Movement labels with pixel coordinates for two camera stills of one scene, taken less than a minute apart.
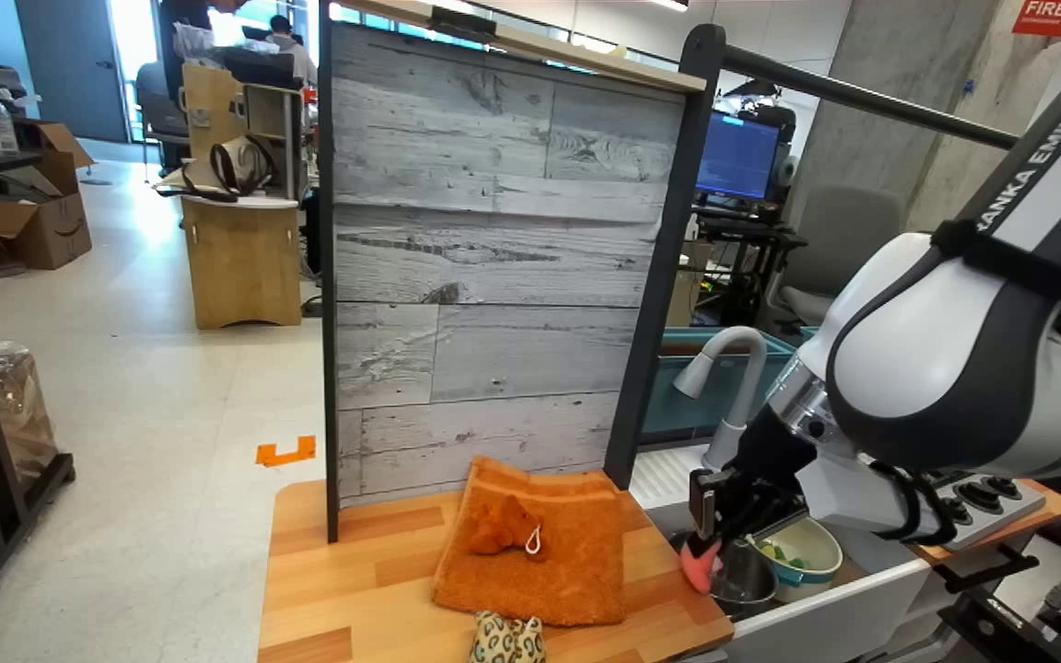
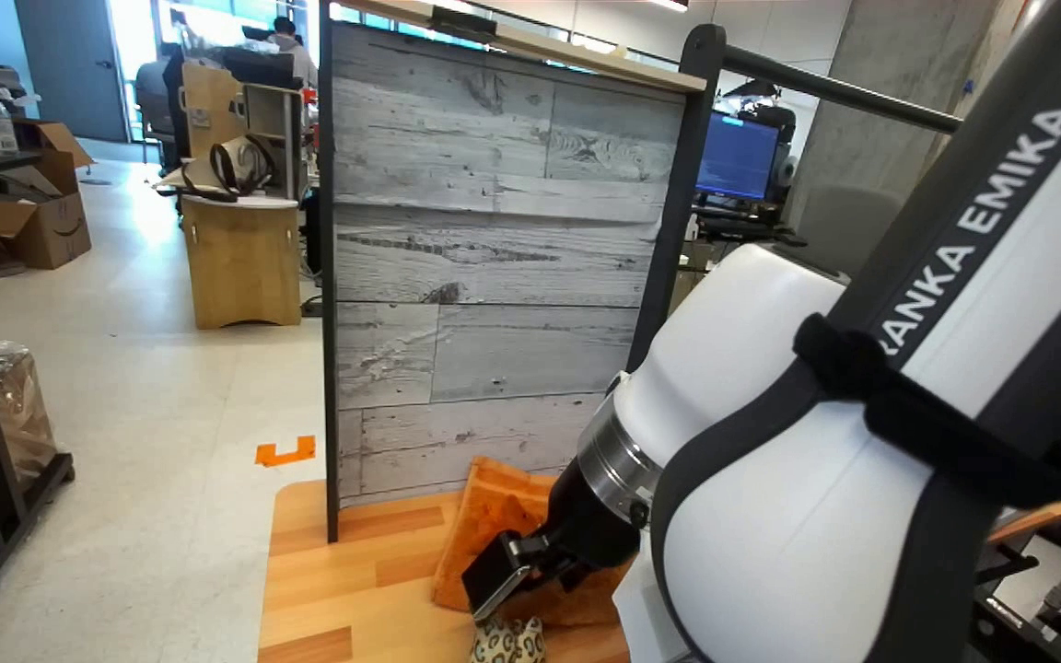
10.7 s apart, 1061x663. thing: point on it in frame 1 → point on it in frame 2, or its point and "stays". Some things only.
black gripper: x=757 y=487 → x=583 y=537
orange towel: x=539 y=544 stays
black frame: x=673 y=208 stays
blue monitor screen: x=739 y=155 stays
